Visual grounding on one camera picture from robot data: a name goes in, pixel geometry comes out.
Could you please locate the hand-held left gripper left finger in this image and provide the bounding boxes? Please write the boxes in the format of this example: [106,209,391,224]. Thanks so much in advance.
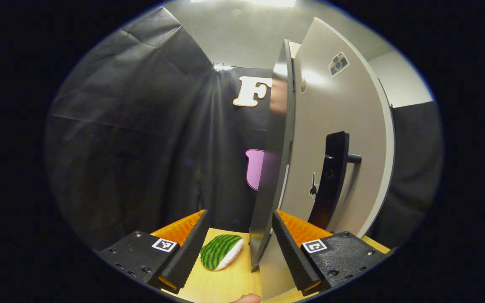
[93,210,210,294]

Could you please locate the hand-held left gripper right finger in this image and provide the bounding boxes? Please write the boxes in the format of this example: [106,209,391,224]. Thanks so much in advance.
[272,210,390,296]

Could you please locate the grey shoe cabinet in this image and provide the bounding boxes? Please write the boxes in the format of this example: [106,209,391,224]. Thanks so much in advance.
[249,39,302,272]

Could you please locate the light grey cabinet door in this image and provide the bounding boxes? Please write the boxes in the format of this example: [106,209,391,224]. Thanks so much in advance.
[259,17,396,301]

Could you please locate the green striped watermelon plush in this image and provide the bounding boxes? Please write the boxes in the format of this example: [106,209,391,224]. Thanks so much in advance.
[200,234,245,271]

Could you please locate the black backdrop cloth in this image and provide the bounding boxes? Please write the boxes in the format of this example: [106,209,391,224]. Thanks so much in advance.
[45,6,444,253]

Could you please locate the ceiling light panel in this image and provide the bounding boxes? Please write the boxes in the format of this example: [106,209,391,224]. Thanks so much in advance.
[190,0,298,7]

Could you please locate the black door handle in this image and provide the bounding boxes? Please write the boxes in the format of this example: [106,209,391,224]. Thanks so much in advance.
[308,131,362,230]

